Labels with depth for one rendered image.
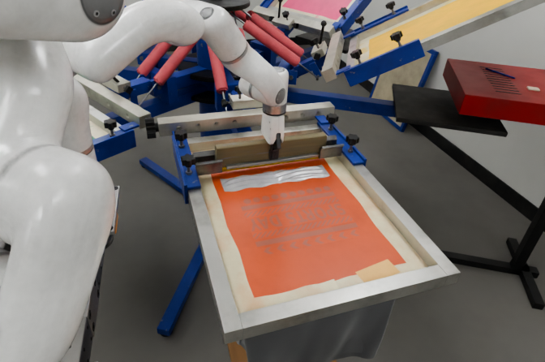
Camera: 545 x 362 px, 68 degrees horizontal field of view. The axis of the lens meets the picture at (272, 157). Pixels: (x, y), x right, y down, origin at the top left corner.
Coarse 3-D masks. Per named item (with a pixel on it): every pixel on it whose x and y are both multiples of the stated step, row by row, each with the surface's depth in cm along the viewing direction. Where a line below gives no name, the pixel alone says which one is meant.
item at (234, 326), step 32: (288, 128) 155; (320, 128) 156; (192, 192) 119; (384, 192) 124; (416, 224) 112; (224, 288) 90; (352, 288) 92; (384, 288) 93; (416, 288) 96; (224, 320) 84; (256, 320) 84; (288, 320) 86
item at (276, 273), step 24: (264, 168) 137; (240, 192) 126; (264, 192) 126; (240, 216) 116; (240, 240) 108; (264, 264) 102; (288, 264) 102; (312, 264) 103; (264, 288) 95; (288, 288) 96
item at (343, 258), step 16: (320, 160) 144; (336, 176) 136; (336, 192) 128; (352, 208) 122; (368, 224) 116; (352, 240) 110; (368, 240) 111; (384, 240) 111; (336, 256) 105; (352, 256) 105; (368, 256) 106; (384, 256) 106; (400, 256) 106; (336, 272) 101; (352, 272) 101
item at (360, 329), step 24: (360, 312) 112; (384, 312) 115; (264, 336) 102; (288, 336) 106; (312, 336) 110; (336, 336) 113; (360, 336) 122; (264, 360) 109; (288, 360) 114; (312, 360) 118
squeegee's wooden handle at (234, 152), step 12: (216, 144) 128; (228, 144) 129; (240, 144) 129; (252, 144) 130; (264, 144) 132; (288, 144) 135; (300, 144) 136; (312, 144) 138; (324, 144) 140; (216, 156) 129; (228, 156) 129; (240, 156) 131; (252, 156) 132; (264, 156) 134; (288, 156) 137
